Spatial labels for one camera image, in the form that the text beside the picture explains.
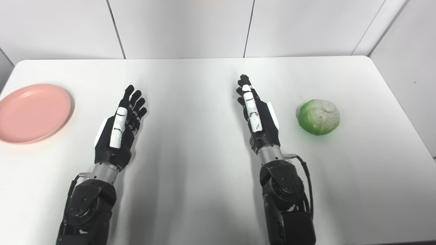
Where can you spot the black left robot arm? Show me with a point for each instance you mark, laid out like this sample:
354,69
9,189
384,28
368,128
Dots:
90,200

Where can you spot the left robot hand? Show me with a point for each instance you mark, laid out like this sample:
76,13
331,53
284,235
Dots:
115,136

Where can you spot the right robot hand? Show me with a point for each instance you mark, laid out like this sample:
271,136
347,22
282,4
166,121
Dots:
260,119

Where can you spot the pink plate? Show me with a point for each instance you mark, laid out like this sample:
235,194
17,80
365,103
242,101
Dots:
32,113

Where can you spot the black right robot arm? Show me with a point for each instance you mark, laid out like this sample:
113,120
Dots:
286,197

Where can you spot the green white cabbage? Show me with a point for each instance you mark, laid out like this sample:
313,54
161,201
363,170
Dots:
318,116

